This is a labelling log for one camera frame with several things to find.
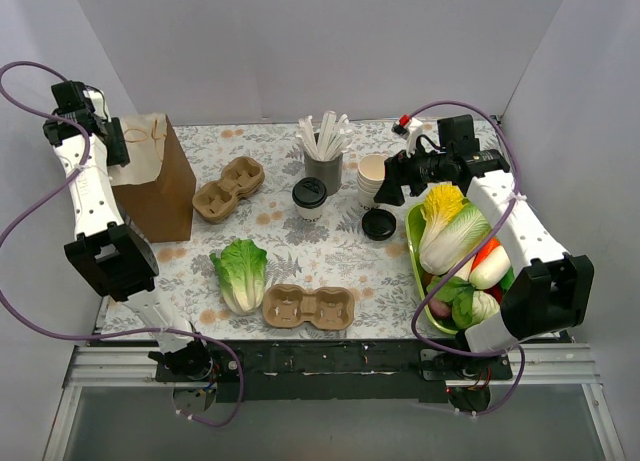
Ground stack of paper cups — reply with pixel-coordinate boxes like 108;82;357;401
357;154;385;210

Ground green leafy vegetable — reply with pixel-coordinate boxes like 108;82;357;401
427;276;475;329

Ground white radish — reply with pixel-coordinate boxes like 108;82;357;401
469;245;511;290

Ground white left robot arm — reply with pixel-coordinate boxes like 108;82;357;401
43;80;213;381

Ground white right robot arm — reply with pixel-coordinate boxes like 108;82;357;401
374;115;594;379

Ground yellow napa cabbage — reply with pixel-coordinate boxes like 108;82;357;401
421;184;466;245

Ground brown pulp cup carrier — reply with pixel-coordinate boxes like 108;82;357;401
192;156;265;224
262;284;355;331

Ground red chili pepper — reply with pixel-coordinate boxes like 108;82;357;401
487;285;504;305

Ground grey straw holder cup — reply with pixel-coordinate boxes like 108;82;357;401
303;152;343;196

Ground floral table mat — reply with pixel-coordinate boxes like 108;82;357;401
99;118;564;342

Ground purple red onion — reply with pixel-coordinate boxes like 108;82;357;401
428;298;452;320

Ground small white green cabbage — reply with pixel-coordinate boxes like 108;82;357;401
459;291;500;329

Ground aluminium frame rail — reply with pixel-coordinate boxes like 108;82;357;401
45;341;625;460

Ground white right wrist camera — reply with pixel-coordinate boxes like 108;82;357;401
392;114;424;156

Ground white wrapped straw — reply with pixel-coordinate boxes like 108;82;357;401
298;116;321;161
326;114;349;160
318;111;336;161

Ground white paper coffee cup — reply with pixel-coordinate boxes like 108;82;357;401
296;205;324;223

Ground orange carrot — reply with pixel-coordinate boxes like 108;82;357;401
471;238;501;270

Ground green vegetable tray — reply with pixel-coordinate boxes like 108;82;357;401
404;200;501;336

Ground brown paper bag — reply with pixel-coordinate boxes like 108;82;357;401
109;113;196;243

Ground green white napa cabbage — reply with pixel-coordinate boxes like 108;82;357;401
418;203;491;275

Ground black coffee cup lid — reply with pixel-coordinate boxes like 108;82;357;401
292;177;327;209

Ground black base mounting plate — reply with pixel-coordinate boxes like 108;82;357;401
154;338;514;405

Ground black spare cup lid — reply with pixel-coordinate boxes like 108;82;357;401
361;208;397;241

